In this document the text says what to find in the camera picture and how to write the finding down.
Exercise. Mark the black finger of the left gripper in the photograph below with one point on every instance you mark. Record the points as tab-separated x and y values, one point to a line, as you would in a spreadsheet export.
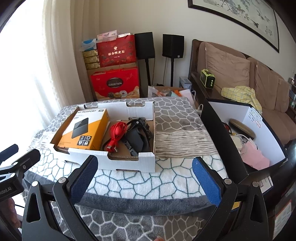
8	152
23	164

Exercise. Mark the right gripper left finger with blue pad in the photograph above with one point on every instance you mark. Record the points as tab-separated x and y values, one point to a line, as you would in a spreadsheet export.
69	191

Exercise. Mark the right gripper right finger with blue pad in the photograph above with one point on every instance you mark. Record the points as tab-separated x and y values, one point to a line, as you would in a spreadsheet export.
221	193

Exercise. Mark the yellow white passport drive box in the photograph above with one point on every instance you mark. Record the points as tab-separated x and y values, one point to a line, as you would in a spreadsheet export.
86	130

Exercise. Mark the black fabric pouch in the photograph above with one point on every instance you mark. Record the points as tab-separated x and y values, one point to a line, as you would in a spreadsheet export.
137	137

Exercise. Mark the white cardboard tray box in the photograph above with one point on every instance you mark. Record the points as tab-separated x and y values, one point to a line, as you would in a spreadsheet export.
113	154

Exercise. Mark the person left hand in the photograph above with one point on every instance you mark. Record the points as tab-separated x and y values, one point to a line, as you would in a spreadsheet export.
12	215

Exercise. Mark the patterned grey white blanket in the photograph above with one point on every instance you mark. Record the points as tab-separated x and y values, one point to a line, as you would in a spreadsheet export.
160	194

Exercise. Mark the pink face mask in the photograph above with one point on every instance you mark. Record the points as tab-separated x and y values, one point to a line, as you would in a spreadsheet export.
253	157

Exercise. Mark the black white storage box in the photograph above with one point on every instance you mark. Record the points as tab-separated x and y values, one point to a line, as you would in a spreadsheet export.
215	117

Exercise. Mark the brown glasses case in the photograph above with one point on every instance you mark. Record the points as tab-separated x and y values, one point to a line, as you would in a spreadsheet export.
241	128

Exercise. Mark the cream curtain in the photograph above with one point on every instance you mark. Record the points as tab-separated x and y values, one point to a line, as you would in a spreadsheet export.
42	68

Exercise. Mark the yellow checked cloth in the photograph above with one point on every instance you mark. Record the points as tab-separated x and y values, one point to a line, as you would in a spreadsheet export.
242	94

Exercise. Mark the small grey box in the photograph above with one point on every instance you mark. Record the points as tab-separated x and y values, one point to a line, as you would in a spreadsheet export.
185	83

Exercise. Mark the green black portable device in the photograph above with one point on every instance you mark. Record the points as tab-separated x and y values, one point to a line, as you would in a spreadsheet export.
207	78

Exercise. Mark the red collection gift bag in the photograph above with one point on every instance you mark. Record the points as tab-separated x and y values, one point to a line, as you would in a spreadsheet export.
116	84

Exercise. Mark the cardboard box of clutter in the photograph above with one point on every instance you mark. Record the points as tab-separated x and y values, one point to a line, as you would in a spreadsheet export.
165	91

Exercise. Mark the stacked gold boxes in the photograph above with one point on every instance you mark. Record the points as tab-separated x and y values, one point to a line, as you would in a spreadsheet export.
91	59

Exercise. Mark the brown sofa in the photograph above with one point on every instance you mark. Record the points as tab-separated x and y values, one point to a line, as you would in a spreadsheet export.
232	68

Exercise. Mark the blue tissue pack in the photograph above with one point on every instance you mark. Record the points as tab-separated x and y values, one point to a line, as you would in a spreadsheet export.
88	45

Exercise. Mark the red tea gift bag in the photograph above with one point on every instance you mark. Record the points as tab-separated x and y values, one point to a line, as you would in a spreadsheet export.
117	52

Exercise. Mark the right black speaker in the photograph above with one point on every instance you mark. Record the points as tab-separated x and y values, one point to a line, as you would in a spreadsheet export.
173	48

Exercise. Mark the framed wall painting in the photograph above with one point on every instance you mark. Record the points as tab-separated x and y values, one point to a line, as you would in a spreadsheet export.
256	16

